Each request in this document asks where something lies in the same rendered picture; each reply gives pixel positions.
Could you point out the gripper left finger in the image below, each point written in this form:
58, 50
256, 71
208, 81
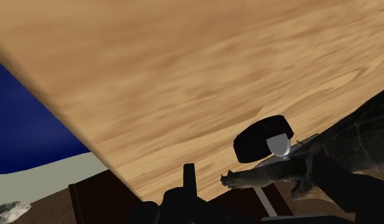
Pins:
189, 180

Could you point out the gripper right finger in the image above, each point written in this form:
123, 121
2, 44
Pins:
365, 198

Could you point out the dark turtle figure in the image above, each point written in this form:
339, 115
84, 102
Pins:
359, 139

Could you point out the black round object grey tip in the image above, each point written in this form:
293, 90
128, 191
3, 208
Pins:
254, 142

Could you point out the dark brown wooden furniture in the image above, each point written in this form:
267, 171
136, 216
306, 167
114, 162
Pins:
102, 198

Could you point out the grey white lumpy object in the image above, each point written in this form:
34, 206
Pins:
9, 211

